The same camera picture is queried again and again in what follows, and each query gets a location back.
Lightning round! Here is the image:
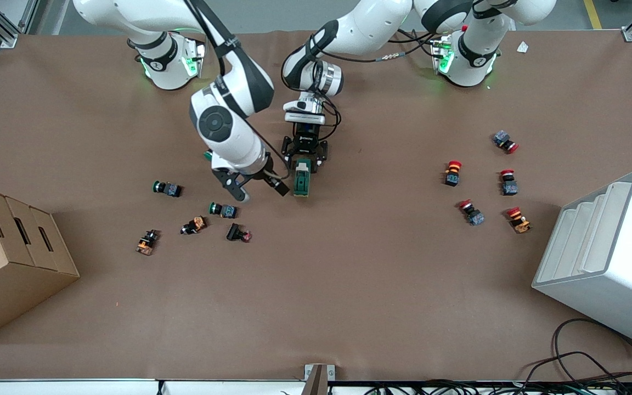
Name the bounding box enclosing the green load switch white handle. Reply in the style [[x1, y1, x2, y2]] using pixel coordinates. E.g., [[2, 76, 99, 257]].
[[293, 159, 313, 199]]

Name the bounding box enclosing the black push button red block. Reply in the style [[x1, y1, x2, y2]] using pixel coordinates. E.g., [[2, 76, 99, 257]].
[[226, 222, 252, 244]]

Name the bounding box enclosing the black push button orange block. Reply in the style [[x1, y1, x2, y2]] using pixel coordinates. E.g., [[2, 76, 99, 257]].
[[180, 216, 208, 236], [136, 229, 161, 256]]

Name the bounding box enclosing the brown table mat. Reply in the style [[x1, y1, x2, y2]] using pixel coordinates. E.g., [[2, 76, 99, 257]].
[[0, 27, 632, 382]]

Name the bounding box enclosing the red push button orange block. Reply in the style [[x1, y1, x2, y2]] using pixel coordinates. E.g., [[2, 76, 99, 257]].
[[443, 160, 463, 188], [506, 206, 532, 234]]

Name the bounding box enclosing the brown cardboard box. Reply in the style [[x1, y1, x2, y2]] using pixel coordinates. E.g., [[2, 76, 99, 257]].
[[0, 183, 81, 345]]

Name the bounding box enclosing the white stepped sorting rack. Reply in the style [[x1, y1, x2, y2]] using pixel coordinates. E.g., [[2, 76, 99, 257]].
[[532, 169, 632, 353]]

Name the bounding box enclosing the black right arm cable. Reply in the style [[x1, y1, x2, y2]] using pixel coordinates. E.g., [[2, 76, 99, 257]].
[[183, 0, 290, 183]]

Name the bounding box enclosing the grey metal bracket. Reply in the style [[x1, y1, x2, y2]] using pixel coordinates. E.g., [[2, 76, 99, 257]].
[[301, 364, 336, 395]]

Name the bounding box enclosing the white table edge rail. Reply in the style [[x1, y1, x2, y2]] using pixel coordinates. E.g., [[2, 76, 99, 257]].
[[0, 379, 632, 395]]

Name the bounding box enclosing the black cable bundle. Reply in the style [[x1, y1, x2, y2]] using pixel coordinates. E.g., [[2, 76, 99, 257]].
[[365, 379, 632, 395]]

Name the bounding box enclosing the black looped cable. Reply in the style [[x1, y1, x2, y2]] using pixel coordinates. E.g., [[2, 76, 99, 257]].
[[519, 351, 632, 386], [552, 318, 632, 385]]

